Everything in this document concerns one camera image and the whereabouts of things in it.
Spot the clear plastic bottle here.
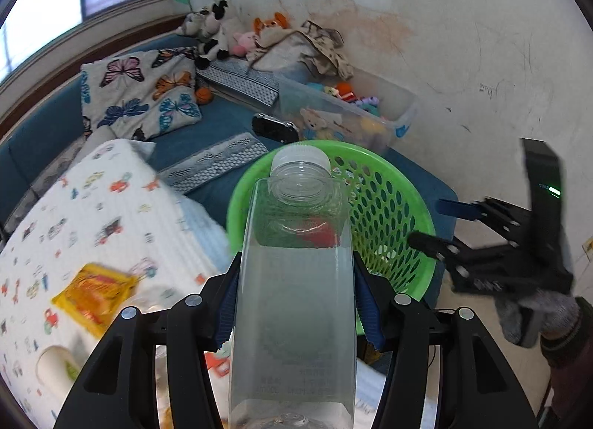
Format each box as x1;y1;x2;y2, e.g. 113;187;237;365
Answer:
227;142;357;429

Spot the white paper cup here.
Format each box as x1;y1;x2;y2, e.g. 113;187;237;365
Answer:
36;346;86;388

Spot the white cloth bundle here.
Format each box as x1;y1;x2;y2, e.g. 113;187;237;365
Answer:
252;35;320;87

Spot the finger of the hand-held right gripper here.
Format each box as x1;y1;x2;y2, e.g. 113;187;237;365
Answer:
438;196;533;250
407;231;510;274

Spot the pink plush toy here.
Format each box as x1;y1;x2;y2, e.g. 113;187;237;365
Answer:
232;31;260;57

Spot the clear plastic storage box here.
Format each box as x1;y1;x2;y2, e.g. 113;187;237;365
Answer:
277;65;420;156

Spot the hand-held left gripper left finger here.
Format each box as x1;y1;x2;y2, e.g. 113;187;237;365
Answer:
53;253;242;429

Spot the orange plush fox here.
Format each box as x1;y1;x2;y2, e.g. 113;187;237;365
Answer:
252;12;292;40

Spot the yellow snack packet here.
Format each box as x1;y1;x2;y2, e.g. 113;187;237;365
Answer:
50;263;140;339

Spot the blue sofa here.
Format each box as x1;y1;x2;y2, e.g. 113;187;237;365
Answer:
0;33;459;314

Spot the white printed quilt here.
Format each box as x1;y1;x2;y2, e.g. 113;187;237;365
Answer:
0;138;232;429

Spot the green plastic basket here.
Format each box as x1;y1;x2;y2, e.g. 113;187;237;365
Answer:
226;139;438;337

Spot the person's right hand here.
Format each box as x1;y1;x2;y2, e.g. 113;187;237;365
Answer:
493;292;582;344

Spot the grey striped mat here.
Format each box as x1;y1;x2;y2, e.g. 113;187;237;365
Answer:
158;132;270;194
197;60;281;108

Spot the butterfly print pillow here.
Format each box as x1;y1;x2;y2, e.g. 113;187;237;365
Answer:
80;46;205;142

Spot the black handheld console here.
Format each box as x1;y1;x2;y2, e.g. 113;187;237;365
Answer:
251;113;299;143

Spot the grey plush toy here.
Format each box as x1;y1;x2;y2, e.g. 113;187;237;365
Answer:
178;12;207;38

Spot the beige patterned garment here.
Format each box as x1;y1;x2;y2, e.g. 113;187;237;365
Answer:
257;20;355;80

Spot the window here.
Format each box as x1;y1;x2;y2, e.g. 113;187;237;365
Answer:
0;0;168;82

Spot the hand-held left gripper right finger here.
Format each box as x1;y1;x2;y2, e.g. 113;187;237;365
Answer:
352;250;540;429

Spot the black white plush cow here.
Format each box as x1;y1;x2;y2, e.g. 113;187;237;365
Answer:
195;0;232;70

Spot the person's right forearm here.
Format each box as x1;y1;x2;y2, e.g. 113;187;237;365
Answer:
537;299;593;429

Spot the pile of small toys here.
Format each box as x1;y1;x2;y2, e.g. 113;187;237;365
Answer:
308;80;394;152

